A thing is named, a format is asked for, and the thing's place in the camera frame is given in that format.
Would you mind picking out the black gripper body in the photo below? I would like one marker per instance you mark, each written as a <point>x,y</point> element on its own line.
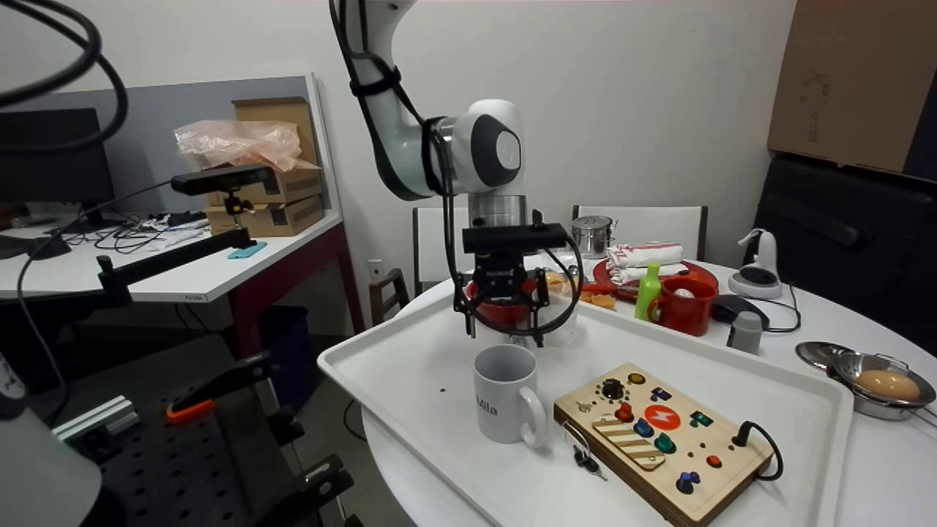
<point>508,277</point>

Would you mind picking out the red bowl with dark beans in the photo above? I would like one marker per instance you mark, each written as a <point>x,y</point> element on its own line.
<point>508,315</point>

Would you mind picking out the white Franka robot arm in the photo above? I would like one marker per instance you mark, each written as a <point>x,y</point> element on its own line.
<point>400,136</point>

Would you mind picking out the white ceramic mug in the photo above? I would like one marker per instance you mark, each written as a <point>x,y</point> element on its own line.
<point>501,404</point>

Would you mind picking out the clear plastic cup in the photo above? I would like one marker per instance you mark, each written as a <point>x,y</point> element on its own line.
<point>564,318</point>

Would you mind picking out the orange and yellow toy food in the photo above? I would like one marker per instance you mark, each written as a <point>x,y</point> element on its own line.
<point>599,294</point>

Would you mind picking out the red plate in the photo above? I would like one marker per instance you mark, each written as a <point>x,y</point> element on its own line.
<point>605,277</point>

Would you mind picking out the white plastic tray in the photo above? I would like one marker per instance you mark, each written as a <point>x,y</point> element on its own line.
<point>420,389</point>

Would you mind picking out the small green squeeze bottle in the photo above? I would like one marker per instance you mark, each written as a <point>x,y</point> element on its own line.
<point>649,294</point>

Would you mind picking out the small black part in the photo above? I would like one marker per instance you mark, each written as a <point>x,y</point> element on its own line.
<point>587,460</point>

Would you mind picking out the black waste bin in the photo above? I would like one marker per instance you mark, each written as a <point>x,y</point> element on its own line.
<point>287,356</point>

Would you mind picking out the small grey box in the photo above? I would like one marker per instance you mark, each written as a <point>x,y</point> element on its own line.
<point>744,335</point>

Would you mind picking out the stacked cardboard boxes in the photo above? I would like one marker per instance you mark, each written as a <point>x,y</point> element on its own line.
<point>293,206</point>

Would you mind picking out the white dispenser device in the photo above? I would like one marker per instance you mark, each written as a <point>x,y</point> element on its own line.
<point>760,255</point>

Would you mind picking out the teal flat item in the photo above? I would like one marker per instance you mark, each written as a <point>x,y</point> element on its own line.
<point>246,250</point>

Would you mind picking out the white desk with red legs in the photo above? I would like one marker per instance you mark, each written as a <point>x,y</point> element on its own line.
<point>195,277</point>

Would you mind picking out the pink plastic bag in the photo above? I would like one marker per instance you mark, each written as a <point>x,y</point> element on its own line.
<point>239,145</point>

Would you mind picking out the black cabinet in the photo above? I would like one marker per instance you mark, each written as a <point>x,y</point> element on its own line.
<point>849,234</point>

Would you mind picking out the black perforated base table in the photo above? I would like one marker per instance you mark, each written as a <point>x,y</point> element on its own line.
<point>176,477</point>

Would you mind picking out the metal strainer bowl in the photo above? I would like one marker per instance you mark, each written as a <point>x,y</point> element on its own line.
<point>881,385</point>

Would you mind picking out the large cardboard box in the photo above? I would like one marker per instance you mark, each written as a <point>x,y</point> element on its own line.
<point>849,78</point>

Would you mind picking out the grey desk partition panel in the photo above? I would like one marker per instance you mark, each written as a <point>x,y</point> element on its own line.
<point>136,120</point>

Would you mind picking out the black computer monitor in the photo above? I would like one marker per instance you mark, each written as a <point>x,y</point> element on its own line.
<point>47,157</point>

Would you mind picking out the grey rounded cover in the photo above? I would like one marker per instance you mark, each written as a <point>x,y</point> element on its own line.
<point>38,470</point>

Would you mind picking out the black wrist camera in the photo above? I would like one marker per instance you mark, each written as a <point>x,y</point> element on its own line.
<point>512,237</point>

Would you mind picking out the small black step frame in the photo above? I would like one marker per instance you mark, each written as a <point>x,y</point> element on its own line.
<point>386,294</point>

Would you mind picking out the wooden switch busy board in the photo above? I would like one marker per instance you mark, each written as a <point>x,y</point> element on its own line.
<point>682,452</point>

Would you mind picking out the black stereo camera bar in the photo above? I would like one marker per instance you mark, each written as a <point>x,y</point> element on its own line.
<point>220,179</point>

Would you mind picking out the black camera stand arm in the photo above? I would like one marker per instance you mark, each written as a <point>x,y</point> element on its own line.
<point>176,255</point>

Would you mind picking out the aluminium rail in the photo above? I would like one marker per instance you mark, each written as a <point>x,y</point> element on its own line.
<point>92,416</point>

